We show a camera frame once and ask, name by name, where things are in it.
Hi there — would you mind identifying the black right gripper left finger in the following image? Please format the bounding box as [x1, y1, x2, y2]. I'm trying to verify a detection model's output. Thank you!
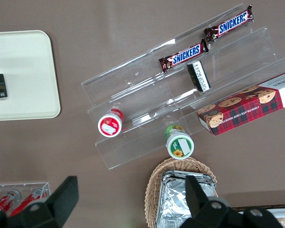
[0, 175, 80, 228]

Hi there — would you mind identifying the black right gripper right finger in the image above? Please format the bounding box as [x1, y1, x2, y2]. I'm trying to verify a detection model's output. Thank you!
[180, 175, 246, 228]

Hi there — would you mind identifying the aluminium foil tray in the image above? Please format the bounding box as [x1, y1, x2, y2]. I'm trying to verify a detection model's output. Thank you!
[155, 169, 218, 228]

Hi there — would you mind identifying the oval tan wicker basket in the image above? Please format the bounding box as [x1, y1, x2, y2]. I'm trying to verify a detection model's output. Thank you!
[144, 157, 219, 228]

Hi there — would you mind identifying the cream plastic tray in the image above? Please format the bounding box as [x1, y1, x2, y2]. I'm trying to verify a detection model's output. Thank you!
[0, 29, 61, 122]

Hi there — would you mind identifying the clear acrylic can box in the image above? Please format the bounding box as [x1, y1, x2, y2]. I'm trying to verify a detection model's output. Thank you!
[0, 181, 51, 216]

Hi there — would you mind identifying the red cola can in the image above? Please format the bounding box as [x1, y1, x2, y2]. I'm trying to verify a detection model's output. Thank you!
[9, 187, 49, 217]
[0, 189, 22, 213]

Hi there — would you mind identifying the green-lidded yogurt cup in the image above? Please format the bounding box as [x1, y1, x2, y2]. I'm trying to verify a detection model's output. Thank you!
[164, 124, 195, 160]

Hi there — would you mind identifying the red-lidded yogurt cup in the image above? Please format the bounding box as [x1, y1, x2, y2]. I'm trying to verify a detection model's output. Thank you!
[97, 108, 125, 138]

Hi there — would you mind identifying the red tartan shortbread box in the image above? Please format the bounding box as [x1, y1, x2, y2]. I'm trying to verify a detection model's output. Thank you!
[196, 69, 285, 136]

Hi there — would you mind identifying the clear acrylic tiered stand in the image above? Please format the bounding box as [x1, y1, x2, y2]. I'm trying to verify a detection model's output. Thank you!
[81, 2, 285, 170]

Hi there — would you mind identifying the black and white snack pack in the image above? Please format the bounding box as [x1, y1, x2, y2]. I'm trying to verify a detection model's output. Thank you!
[186, 60, 211, 93]

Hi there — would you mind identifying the Snickers chocolate bar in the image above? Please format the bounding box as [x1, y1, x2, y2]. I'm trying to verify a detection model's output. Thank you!
[202, 4, 255, 43]
[158, 38, 209, 73]

